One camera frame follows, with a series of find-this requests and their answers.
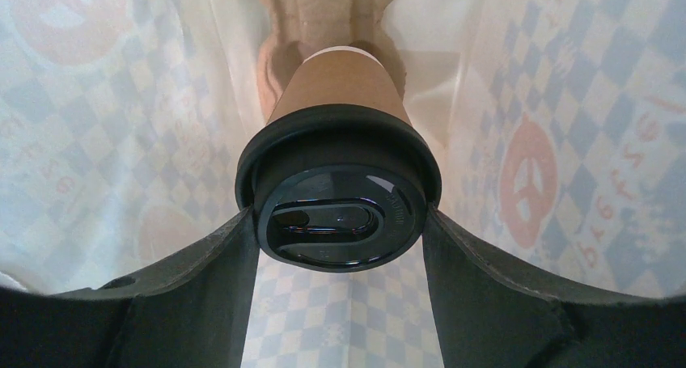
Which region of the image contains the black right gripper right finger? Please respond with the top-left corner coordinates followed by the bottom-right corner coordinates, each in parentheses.
top-left (422, 207), bottom-right (685, 367)

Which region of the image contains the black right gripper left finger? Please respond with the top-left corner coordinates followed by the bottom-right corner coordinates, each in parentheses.
top-left (1, 209), bottom-right (260, 367)

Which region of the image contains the black plastic cup lid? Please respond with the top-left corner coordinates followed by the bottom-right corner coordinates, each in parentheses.
top-left (235, 104), bottom-right (442, 273)

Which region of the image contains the blue checkered paper bag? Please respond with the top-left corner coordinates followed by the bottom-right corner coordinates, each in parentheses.
top-left (1, 0), bottom-right (685, 367)

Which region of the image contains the brown paper cup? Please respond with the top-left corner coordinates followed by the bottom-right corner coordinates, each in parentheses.
top-left (266, 46), bottom-right (411, 124)

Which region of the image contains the brown pulp cup carrier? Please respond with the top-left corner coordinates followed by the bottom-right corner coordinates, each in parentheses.
top-left (256, 0), bottom-right (406, 118)

